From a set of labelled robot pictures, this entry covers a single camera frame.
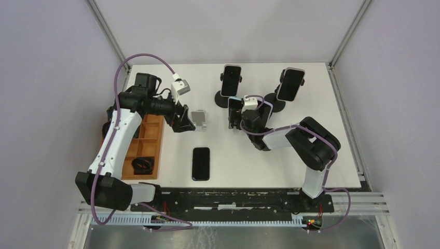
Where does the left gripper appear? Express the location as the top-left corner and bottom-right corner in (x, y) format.
(146, 91), (195, 133)

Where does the white folding phone stand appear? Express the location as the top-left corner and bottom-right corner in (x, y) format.
(191, 109), (208, 132)

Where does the black phone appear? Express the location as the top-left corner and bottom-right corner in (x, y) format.
(191, 147), (210, 181)

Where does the light blue case phone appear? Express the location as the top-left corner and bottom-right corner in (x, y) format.
(228, 96), (243, 110)

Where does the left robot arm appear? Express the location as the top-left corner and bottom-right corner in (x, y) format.
(75, 73), (195, 212)

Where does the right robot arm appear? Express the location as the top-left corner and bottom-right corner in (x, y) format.
(228, 107), (341, 212)

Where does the black round base stand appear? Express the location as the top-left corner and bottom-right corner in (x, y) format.
(214, 73), (242, 108)

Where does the pink case phone on stand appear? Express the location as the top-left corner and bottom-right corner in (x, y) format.
(220, 64), (242, 97)

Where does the clear case phone on stand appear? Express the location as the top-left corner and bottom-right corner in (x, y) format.
(276, 67), (305, 102)

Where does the orange wooden organizer tray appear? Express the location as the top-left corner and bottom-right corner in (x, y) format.
(121, 114), (164, 181)

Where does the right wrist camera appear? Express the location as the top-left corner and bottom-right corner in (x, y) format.
(241, 97), (258, 112)

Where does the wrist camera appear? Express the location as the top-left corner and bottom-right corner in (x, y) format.
(171, 73), (190, 103)
(241, 97), (258, 112)

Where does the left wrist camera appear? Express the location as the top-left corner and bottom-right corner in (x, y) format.
(171, 73), (190, 103)

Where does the black coiled strap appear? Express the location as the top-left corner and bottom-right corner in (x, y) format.
(132, 157), (156, 176)

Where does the white slotted cable duct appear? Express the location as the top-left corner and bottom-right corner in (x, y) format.
(106, 214), (306, 228)

